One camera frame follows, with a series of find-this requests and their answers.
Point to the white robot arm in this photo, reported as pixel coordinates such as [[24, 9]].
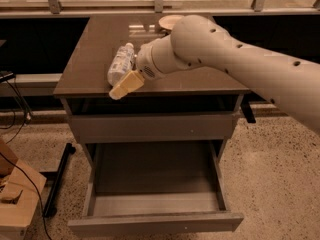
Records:
[[291, 84]]

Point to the brown cardboard box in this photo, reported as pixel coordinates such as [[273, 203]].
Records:
[[19, 194]]

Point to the white paper bowl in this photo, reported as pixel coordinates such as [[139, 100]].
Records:
[[169, 21]]

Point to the black floor stand bar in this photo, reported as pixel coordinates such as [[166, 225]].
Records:
[[55, 177]]

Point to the open grey middle drawer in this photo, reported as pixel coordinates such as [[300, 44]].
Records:
[[154, 188]]

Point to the grey top drawer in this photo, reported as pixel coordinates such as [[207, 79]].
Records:
[[152, 128]]

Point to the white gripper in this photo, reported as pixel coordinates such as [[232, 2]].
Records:
[[145, 62]]

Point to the grey drawer cabinet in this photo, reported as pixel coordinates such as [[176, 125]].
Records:
[[83, 88]]

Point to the black bar behind cabinet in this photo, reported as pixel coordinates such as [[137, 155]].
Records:
[[247, 111]]

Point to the blue-labelled clear plastic bottle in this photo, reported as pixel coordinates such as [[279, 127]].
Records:
[[121, 64]]

